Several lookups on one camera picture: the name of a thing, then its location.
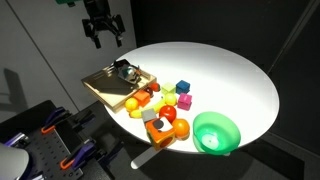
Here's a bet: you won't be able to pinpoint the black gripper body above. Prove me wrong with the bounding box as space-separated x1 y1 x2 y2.
82 0 118 29

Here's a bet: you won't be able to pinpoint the black letter A plush cube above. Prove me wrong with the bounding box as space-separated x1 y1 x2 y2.
116 63 143 85

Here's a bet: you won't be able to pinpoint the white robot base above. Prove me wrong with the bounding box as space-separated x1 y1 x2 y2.
0 143 31 180

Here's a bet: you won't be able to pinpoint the wooden slatted box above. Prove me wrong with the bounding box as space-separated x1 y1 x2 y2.
80 64 158 114

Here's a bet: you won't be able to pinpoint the small red toy ball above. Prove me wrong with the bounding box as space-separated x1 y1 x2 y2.
149 82 161 93

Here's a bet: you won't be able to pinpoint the red toy pieces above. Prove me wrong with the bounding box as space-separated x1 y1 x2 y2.
133 89 152 108

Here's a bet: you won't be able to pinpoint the yellow toy lemon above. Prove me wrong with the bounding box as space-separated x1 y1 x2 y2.
124 97 140 113

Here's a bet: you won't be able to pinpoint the yellow toy banana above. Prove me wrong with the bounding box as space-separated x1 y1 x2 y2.
129 97 168 119

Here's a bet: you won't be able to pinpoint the red toy tomato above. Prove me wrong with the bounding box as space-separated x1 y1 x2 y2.
158 104 178 123

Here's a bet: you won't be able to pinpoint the orange plush cube grey circle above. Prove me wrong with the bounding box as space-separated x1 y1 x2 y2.
145 118 177 152

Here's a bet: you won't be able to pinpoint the orange toy fruit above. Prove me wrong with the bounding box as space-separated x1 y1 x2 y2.
171 118 191 140

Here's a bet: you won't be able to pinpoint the light green cube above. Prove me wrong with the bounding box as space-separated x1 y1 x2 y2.
160 82 177 96

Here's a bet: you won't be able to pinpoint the black clamp knob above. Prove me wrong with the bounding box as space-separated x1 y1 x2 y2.
73 108 96 130

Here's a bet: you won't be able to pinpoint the yellow green block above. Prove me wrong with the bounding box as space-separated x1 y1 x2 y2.
163 92 178 107

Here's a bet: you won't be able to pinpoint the blue cube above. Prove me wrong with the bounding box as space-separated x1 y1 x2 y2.
175 79 191 95

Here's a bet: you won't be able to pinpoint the purple orange spring clamp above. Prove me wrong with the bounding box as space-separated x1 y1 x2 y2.
40 106 68 135
59 142 96 171

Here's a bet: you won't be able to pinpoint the pink cube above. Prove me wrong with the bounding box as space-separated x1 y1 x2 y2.
176 92 193 112

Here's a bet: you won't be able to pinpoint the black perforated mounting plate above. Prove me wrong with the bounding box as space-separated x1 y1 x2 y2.
19 125 85 180

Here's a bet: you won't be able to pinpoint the long white table foot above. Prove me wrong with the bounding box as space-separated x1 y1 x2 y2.
130 146 158 170

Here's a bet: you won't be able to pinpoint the purple silver clamp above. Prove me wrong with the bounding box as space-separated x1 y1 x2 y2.
4 132 31 148

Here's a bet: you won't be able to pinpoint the green plastic bowl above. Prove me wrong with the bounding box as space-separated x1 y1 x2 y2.
192 111 242 156

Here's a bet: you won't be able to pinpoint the dark diagonal pole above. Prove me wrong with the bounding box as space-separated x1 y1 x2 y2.
266 0 320 74

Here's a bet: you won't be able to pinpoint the green printed gripper mount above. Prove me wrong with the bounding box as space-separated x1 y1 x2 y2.
54 0 82 6

